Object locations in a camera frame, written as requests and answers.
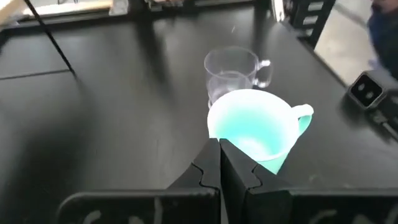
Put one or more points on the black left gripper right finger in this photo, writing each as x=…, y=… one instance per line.
x=248, y=193

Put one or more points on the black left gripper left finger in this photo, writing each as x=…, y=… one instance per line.
x=199, y=199

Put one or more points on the teal plastic mug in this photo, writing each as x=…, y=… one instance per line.
x=248, y=124

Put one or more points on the clear footed glass mug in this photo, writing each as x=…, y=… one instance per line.
x=227, y=65

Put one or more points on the black metal shelf leg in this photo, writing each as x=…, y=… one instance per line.
x=49, y=36

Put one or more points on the wooden shelf board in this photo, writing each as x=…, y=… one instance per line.
x=62, y=8

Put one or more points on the person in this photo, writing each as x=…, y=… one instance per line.
x=387, y=34

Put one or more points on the black table-level camera box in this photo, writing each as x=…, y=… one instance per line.
x=368, y=90

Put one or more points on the black frame with white labels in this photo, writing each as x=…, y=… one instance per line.
x=300, y=21

